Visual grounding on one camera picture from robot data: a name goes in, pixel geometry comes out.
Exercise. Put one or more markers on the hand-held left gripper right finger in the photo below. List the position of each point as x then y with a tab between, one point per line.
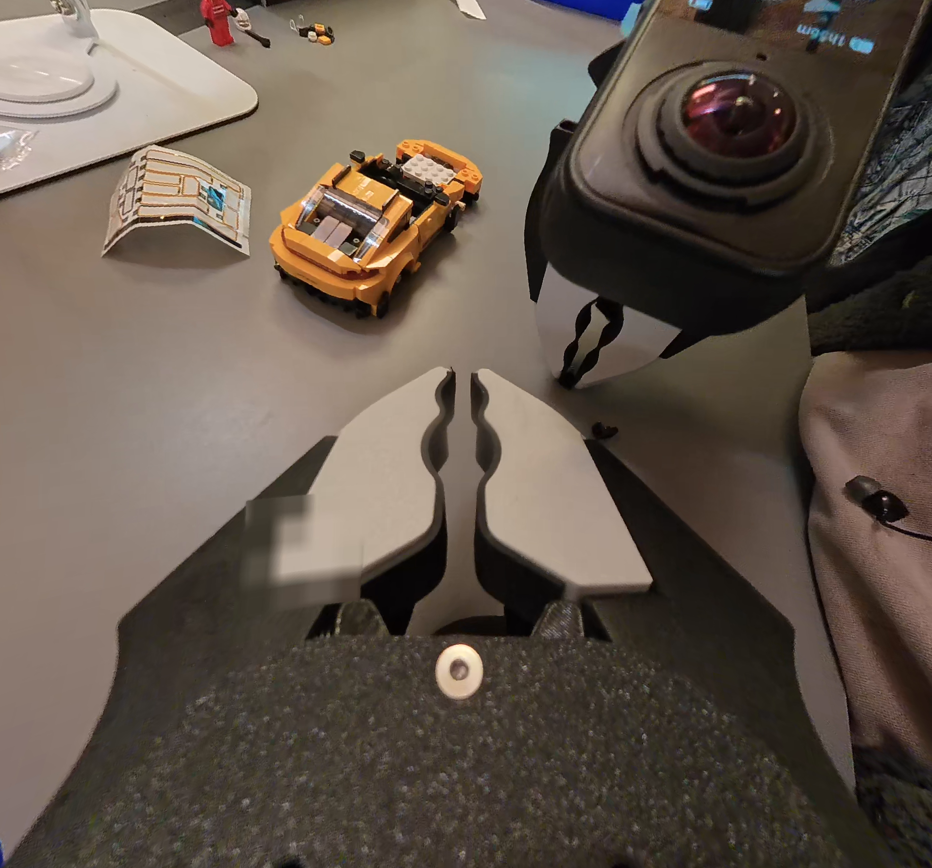
553	504

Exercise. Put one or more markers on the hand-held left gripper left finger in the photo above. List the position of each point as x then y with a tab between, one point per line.
386	460

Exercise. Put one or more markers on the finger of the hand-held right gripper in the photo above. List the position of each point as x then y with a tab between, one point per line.
641	344
553	314

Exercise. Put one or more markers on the orange lego car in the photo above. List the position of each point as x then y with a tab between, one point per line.
342	242

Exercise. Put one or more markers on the small orange black lego piece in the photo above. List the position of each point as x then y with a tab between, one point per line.
325	33

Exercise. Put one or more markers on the red lego minifigure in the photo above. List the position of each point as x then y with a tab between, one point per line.
217	12

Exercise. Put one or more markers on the dark patterned cloth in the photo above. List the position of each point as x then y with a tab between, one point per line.
895	183

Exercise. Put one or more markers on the white sticker sheet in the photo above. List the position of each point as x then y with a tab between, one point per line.
175	205

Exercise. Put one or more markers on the beige hoodie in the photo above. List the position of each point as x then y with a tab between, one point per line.
874	628

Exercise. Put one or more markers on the white rounded base board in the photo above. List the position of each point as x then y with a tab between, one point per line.
175	81

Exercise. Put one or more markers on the clear plastic bag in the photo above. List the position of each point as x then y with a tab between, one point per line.
14	145

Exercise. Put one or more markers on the white book stand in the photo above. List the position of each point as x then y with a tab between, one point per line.
62	1

